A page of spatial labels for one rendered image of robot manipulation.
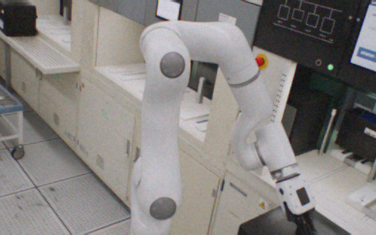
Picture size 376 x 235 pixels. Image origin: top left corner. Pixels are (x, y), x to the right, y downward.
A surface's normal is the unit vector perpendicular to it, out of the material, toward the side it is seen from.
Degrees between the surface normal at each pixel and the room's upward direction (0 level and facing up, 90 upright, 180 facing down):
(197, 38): 95
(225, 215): 90
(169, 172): 61
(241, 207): 90
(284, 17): 90
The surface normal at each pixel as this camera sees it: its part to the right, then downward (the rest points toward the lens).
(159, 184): 0.11, -0.04
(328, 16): -0.76, 0.16
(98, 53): 0.63, 0.40
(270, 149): -0.40, -0.02
